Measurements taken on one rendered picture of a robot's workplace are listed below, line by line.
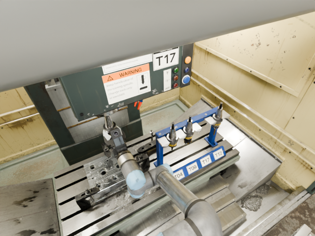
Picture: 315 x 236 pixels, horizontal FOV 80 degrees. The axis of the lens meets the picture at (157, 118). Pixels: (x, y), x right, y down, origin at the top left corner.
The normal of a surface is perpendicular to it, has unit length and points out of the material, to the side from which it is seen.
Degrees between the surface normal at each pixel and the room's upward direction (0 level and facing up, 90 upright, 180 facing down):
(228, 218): 8
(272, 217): 0
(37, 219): 24
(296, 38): 90
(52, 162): 0
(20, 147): 90
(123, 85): 90
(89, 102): 90
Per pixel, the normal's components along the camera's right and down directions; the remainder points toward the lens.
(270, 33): -0.88, 0.34
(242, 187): -0.39, -0.54
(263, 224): -0.04, -0.74
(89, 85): 0.48, 0.58
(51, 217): 0.33, -0.82
